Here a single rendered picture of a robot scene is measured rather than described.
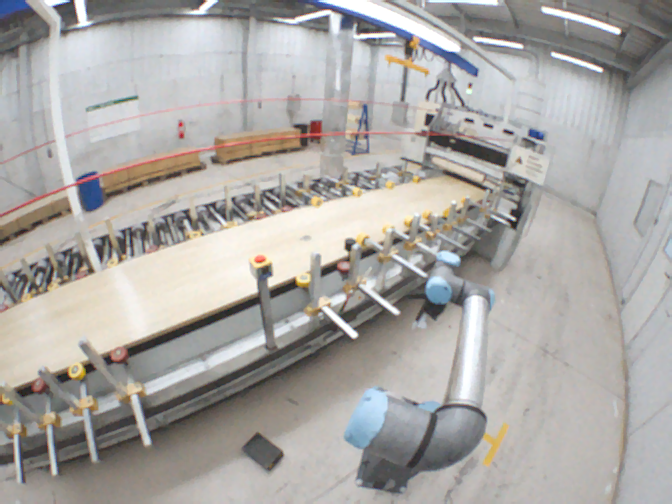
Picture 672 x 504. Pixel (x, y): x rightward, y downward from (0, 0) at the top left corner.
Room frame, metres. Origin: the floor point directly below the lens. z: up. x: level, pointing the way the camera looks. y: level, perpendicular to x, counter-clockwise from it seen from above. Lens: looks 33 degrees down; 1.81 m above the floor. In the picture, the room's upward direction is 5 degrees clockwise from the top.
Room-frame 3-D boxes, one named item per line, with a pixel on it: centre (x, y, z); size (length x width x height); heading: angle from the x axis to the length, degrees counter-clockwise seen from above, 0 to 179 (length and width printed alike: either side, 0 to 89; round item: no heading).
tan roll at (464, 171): (3.30, -1.67, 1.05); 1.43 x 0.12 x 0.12; 42
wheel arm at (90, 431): (0.13, 0.95, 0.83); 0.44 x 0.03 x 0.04; 42
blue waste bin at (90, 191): (3.74, 5.07, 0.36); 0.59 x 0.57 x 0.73; 48
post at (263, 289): (0.80, 0.28, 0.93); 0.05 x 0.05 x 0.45; 42
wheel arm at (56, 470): (-0.03, 1.14, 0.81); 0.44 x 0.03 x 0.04; 42
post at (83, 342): (0.31, 0.83, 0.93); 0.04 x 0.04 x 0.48; 42
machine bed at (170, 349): (1.51, 0.31, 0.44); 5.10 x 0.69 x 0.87; 132
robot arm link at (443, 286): (0.70, -0.38, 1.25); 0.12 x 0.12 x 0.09; 64
